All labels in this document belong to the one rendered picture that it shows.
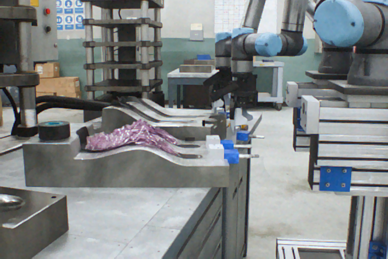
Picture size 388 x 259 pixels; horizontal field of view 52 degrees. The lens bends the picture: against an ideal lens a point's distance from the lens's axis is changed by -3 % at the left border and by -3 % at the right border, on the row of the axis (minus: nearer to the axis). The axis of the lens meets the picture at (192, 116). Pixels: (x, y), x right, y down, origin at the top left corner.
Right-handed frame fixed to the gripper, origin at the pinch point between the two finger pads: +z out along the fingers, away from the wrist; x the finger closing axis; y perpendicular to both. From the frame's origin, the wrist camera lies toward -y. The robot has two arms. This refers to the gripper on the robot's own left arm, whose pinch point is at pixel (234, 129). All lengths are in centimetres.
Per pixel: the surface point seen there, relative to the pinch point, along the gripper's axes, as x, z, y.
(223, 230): -1.7, 38.7, -3.1
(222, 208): -2.7, 29.3, -3.4
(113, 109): -23.6, -8.4, -35.2
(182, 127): -20.7, -3.8, -11.3
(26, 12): -20, -42, -75
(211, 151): -42.2, -2.7, 6.4
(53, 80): 463, 32, -497
